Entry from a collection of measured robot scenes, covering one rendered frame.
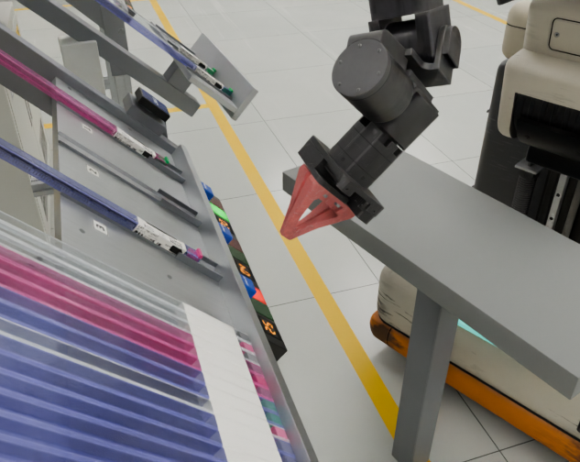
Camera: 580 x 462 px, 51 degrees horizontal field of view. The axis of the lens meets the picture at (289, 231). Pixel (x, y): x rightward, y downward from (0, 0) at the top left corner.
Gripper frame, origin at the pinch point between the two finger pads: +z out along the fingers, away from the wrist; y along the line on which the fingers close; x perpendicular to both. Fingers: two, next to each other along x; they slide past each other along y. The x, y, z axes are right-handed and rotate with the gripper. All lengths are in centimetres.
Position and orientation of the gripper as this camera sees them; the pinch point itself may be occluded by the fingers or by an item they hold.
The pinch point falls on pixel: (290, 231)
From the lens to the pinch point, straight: 66.1
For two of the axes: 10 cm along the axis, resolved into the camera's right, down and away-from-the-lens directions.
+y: 3.0, 5.4, -7.8
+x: 6.7, 4.6, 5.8
